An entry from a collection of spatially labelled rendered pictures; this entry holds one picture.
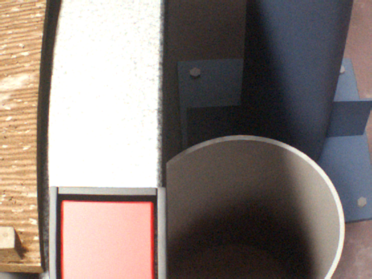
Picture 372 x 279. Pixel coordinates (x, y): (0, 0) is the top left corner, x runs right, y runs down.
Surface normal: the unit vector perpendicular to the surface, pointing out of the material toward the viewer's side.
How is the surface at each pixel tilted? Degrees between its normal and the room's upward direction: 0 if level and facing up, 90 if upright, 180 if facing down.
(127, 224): 0
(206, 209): 87
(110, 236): 0
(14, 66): 0
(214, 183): 87
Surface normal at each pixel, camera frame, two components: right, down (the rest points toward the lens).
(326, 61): 0.44, 0.79
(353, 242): -0.01, -0.47
